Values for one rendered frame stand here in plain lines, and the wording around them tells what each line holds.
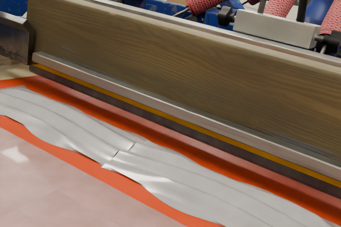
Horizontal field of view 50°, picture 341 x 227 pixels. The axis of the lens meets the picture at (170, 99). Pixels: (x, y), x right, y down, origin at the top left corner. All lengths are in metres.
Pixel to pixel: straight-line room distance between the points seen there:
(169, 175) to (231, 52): 0.11
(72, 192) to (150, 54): 0.15
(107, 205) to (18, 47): 0.26
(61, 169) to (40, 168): 0.01
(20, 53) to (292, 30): 0.38
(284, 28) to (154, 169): 0.37
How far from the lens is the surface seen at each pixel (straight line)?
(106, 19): 0.38
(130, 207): 0.25
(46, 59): 0.43
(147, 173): 0.28
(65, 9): 0.42
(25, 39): 0.45
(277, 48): 0.55
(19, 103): 0.38
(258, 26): 0.61
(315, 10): 1.11
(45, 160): 0.29
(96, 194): 0.26
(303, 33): 0.59
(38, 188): 0.26
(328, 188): 0.33
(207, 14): 1.01
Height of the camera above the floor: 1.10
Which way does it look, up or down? 17 degrees down
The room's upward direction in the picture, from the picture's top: 11 degrees clockwise
